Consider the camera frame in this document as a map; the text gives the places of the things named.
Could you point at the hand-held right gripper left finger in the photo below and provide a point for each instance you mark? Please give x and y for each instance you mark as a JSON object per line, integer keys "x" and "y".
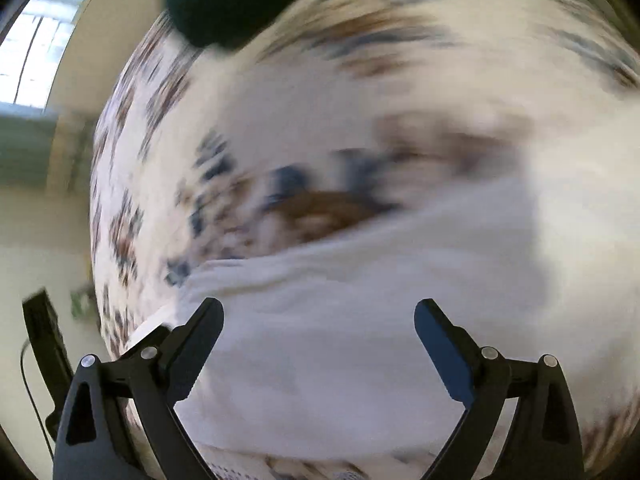
{"x": 200, "y": 335}

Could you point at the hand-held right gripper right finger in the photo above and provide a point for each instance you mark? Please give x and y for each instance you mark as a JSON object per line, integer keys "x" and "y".
{"x": 442, "y": 345}

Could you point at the white towel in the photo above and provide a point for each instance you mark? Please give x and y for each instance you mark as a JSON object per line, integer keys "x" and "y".
{"x": 350, "y": 320}

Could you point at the floral printed bedsheet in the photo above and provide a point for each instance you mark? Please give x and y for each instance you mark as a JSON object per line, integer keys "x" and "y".
{"x": 310, "y": 110}

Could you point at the dark green cloth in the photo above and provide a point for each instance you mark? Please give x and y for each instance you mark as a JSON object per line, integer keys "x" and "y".
{"x": 220, "y": 0}

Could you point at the window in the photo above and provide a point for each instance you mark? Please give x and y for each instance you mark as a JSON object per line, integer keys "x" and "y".
{"x": 40, "y": 35}

